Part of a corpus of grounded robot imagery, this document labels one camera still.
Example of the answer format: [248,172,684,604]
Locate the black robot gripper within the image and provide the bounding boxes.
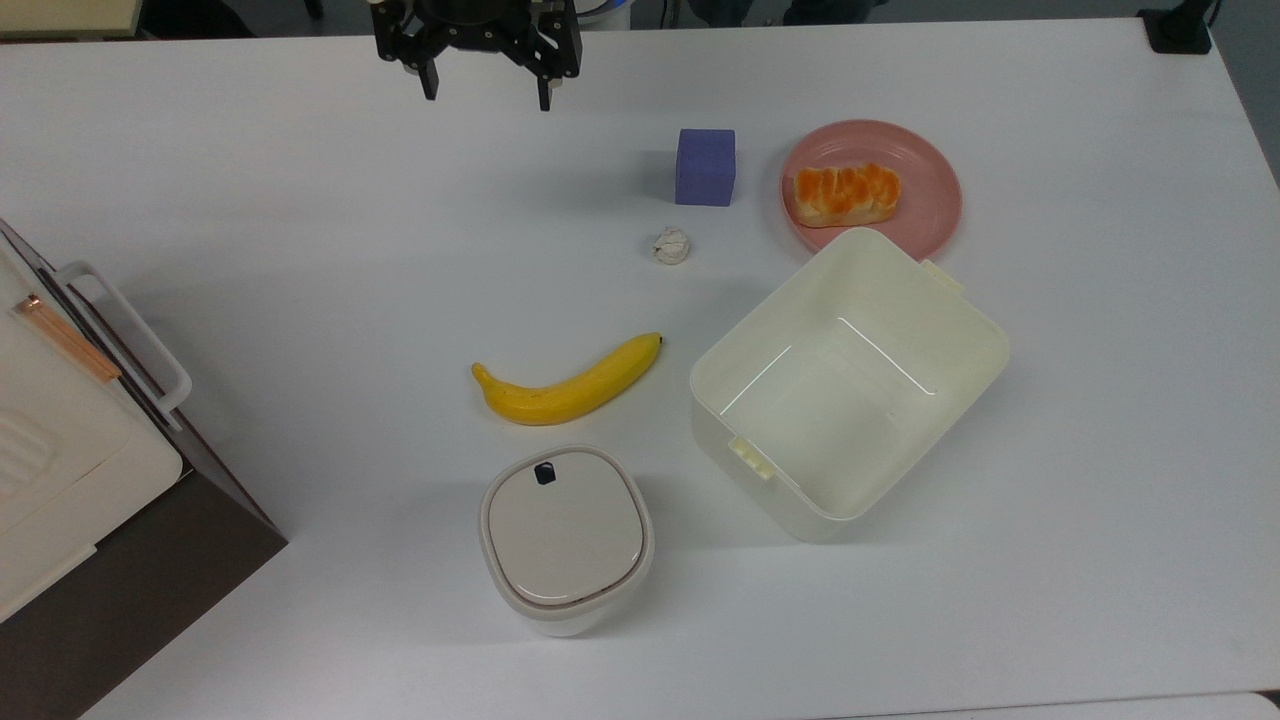
[372,0,583,113]

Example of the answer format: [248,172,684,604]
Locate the orange glazed bread loaf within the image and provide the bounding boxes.
[793,162,903,229]

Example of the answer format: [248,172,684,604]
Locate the purple foam cube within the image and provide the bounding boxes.
[674,128,738,208]

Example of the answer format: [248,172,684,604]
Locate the yellow banana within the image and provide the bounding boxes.
[471,332,665,427]

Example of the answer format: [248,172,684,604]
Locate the beige cabinet edge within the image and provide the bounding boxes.
[0,0,145,40]

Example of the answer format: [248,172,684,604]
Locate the pink round plate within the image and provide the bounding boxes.
[779,119,964,264]

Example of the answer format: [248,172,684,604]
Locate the white lidded round container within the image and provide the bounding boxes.
[478,445,657,638]

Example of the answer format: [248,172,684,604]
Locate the cream plastic open bin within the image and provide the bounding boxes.
[688,227,1011,545]

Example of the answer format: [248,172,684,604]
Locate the white and brown oven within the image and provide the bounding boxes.
[0,218,290,720]

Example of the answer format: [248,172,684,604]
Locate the white oven door handle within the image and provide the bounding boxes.
[55,261,193,434]

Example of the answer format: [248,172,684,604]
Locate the black clamp mount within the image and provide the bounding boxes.
[1137,0,1224,56]

